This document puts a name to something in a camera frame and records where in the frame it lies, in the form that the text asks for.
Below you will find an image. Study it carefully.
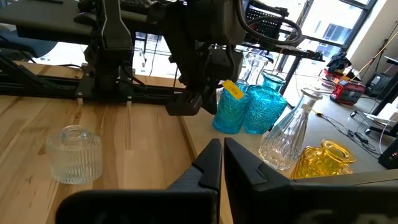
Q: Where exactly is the black computer mouse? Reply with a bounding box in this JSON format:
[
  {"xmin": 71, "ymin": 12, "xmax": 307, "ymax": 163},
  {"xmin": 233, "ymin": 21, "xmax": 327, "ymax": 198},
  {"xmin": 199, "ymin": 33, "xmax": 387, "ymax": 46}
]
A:
[{"xmin": 73, "ymin": 11, "xmax": 105, "ymax": 27}]

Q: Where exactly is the grey desk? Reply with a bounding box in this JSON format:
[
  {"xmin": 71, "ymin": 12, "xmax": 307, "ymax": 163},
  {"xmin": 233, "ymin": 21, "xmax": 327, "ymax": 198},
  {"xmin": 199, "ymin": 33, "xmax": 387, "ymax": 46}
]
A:
[{"xmin": 0, "ymin": 4, "xmax": 103, "ymax": 46}]

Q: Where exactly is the black keyboard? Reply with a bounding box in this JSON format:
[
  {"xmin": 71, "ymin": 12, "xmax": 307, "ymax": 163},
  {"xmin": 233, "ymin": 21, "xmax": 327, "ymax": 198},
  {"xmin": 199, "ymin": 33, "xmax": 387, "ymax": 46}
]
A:
[{"xmin": 119, "ymin": 0, "xmax": 162, "ymax": 15}]

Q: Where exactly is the white cart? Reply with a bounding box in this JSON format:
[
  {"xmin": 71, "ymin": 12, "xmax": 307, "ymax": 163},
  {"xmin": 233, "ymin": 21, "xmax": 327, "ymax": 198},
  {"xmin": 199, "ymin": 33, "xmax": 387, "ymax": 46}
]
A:
[{"xmin": 349, "ymin": 102, "xmax": 398, "ymax": 138}]

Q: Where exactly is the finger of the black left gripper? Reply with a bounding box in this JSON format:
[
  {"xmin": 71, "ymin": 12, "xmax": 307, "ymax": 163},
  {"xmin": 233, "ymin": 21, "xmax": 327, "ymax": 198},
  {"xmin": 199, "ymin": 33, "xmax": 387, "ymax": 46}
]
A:
[
  {"xmin": 201, "ymin": 88, "xmax": 218, "ymax": 115},
  {"xmin": 225, "ymin": 58, "xmax": 246, "ymax": 83}
]

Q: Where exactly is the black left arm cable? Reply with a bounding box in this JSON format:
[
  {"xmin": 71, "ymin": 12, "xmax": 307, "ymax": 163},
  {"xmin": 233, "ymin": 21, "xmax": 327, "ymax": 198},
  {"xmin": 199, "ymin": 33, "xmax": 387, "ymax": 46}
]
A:
[{"xmin": 234, "ymin": 0, "xmax": 303, "ymax": 47}]

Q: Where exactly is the teal cut-glass vase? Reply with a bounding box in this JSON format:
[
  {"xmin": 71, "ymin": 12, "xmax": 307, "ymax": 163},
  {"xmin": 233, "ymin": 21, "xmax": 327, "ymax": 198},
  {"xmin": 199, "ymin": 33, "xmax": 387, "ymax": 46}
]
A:
[
  {"xmin": 242, "ymin": 71, "xmax": 289, "ymax": 135},
  {"xmin": 212, "ymin": 79, "xmax": 251, "ymax": 135}
]

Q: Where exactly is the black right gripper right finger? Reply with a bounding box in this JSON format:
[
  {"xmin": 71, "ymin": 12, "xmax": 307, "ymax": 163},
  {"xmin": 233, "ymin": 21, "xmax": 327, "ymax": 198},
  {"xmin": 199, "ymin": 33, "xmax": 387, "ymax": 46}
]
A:
[{"xmin": 224, "ymin": 137, "xmax": 398, "ymax": 224}]

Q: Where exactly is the tall clear flared glass vase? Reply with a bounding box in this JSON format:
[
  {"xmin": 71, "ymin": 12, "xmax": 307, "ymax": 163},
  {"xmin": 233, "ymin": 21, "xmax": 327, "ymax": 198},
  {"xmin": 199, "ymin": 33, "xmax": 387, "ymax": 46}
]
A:
[{"xmin": 241, "ymin": 52, "xmax": 270, "ymax": 86}]

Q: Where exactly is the black bag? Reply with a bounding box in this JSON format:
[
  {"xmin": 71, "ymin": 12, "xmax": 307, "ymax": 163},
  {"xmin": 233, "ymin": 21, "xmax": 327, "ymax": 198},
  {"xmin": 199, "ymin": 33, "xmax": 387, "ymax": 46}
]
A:
[{"xmin": 325, "ymin": 52, "xmax": 352, "ymax": 74}]

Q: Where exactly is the dark blue chair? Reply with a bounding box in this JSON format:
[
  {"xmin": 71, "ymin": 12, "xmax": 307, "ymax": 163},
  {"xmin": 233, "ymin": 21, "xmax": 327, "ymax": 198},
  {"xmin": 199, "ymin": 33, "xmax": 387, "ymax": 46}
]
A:
[{"xmin": 0, "ymin": 29, "xmax": 58, "ymax": 60}]

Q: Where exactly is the black floor cable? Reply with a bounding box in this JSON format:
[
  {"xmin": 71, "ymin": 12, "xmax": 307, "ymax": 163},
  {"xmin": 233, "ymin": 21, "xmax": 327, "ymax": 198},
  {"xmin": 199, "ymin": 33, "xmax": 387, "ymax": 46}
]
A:
[{"xmin": 312, "ymin": 108, "xmax": 377, "ymax": 153}]

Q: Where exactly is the black perforated panel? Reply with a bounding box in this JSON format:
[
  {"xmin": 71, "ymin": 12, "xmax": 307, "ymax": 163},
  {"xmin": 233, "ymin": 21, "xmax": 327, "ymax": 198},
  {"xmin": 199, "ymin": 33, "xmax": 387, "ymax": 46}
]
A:
[{"xmin": 245, "ymin": 4, "xmax": 290, "ymax": 40}]

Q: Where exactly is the yellow diamond-textured glass vase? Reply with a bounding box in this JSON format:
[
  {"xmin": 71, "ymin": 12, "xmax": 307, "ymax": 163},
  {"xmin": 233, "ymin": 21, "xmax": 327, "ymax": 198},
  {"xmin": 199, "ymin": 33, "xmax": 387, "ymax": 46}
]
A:
[{"xmin": 290, "ymin": 139, "xmax": 357, "ymax": 180}]

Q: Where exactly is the clear cone-shaped cut-glass vase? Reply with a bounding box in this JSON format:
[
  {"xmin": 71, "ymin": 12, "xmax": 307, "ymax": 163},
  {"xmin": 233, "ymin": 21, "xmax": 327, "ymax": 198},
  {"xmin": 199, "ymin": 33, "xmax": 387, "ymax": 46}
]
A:
[{"xmin": 258, "ymin": 88, "xmax": 323, "ymax": 171}]

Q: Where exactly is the black equipment case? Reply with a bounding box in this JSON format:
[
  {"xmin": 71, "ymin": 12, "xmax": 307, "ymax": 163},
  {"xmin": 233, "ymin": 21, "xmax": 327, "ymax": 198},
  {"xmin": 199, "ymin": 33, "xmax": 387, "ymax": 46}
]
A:
[{"xmin": 365, "ymin": 72, "xmax": 392, "ymax": 98}]

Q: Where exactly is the short ribbed clear glass jar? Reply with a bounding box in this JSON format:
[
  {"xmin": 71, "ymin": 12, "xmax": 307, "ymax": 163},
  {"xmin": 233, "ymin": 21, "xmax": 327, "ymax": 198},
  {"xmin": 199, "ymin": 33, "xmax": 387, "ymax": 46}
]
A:
[{"xmin": 45, "ymin": 124, "xmax": 104, "ymax": 185}]

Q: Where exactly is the red and black toolbox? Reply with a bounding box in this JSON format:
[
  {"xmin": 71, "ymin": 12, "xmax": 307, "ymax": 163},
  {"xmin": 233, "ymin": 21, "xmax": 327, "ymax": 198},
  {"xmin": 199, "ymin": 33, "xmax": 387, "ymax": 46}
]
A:
[{"xmin": 329, "ymin": 79, "xmax": 366, "ymax": 105}]

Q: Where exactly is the wooden shelf with black frame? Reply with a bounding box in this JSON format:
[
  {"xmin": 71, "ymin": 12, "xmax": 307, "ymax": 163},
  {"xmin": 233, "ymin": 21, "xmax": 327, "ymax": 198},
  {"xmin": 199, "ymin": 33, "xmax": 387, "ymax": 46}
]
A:
[{"xmin": 178, "ymin": 93, "xmax": 398, "ymax": 187}]

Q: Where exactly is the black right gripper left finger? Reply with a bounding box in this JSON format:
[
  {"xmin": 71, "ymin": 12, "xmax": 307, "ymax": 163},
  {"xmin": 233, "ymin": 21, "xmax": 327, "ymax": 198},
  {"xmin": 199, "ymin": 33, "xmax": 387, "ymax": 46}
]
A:
[{"xmin": 55, "ymin": 138, "xmax": 223, "ymax": 224}]

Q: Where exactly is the yellow tape tag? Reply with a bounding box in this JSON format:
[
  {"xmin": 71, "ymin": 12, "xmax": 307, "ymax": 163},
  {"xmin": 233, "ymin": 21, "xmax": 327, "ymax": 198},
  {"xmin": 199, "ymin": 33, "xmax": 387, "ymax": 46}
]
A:
[{"xmin": 222, "ymin": 79, "xmax": 246, "ymax": 101}]

